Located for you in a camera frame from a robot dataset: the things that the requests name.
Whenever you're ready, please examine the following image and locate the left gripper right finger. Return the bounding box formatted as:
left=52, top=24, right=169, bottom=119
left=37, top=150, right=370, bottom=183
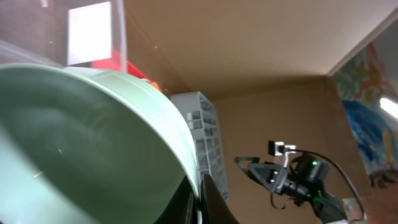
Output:
left=200, top=174, right=239, bottom=224

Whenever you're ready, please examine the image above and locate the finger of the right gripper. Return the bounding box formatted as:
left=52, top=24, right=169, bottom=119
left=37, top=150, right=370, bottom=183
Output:
left=234, top=157, right=260, bottom=177
left=249, top=163, right=288, bottom=190

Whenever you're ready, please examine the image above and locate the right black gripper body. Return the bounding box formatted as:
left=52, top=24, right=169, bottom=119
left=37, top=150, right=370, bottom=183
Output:
left=248, top=161, right=299, bottom=197

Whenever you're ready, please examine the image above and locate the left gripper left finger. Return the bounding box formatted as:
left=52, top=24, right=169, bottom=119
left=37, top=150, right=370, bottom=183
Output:
left=154, top=177, right=197, bottom=224

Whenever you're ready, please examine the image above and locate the mint green bowl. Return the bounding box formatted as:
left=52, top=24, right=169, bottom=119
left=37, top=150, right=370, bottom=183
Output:
left=1, top=63, right=200, bottom=223

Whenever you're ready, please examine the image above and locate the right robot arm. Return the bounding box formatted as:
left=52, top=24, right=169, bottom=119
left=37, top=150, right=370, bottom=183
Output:
left=234, top=154, right=348, bottom=223

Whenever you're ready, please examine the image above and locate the grey dishwasher rack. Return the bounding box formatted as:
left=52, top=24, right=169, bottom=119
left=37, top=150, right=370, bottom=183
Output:
left=170, top=91, right=229, bottom=202

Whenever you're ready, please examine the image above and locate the clear plastic waste bin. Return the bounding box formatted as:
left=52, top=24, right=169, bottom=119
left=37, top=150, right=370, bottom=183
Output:
left=1, top=0, right=127, bottom=72

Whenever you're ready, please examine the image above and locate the red serving tray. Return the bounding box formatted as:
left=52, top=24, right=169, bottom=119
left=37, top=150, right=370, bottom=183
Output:
left=90, top=47, right=162, bottom=92

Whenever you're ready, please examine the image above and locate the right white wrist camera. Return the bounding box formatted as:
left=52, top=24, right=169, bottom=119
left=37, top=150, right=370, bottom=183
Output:
left=268, top=141, right=297, bottom=168

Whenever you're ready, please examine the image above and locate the right black cable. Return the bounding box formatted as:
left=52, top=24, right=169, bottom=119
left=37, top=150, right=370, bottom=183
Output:
left=290, top=149, right=365, bottom=222

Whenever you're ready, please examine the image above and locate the colourful wall poster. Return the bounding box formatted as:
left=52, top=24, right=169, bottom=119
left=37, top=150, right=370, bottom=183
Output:
left=333, top=44, right=397, bottom=189

